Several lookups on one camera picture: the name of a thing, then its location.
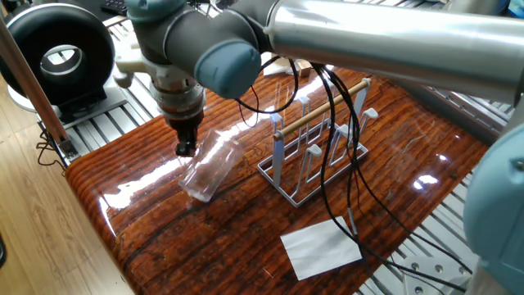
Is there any aluminium table frame rail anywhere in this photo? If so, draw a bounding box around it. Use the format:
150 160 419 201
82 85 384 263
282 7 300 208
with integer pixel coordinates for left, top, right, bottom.
392 79 515 145

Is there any black keyboard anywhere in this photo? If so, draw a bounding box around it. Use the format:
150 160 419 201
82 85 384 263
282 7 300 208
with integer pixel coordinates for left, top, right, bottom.
99 0 129 17

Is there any clear glass cup with handle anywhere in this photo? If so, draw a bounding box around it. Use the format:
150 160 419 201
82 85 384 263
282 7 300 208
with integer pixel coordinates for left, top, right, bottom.
178 127 246 204

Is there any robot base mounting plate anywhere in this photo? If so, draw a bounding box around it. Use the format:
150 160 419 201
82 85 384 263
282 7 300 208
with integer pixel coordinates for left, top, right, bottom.
400 254 474 295

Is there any white paper sheet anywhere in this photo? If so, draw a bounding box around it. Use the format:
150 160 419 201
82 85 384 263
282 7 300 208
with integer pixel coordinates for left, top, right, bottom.
279 216 366 282

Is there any black cable with grey sleeve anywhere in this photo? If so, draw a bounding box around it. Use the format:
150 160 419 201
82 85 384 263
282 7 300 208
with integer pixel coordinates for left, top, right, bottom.
321 63 474 275

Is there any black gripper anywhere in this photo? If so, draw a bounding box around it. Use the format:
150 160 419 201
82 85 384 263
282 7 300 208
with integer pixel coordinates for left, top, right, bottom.
165 109 206 158

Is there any black cable with angled plug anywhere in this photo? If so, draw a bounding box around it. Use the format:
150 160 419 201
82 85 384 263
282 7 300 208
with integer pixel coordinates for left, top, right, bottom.
234 56 300 129

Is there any white mug drying rack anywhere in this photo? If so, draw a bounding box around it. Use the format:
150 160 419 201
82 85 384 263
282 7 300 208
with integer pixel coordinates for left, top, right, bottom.
256 76 380 209

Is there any brown frame post with bracket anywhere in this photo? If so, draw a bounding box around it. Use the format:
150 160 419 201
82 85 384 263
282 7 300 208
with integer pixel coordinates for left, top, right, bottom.
0 18 80 162

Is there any thin black floor cable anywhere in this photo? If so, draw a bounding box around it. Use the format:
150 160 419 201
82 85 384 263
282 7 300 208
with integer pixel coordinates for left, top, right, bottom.
35 122 69 175

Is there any black ring-shaped device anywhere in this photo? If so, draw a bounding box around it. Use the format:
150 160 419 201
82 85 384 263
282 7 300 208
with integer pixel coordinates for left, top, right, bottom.
0 2 129 125

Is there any black cable with metal connector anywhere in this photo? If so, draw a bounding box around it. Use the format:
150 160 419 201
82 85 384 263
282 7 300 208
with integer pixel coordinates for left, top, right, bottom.
310 63 468 294

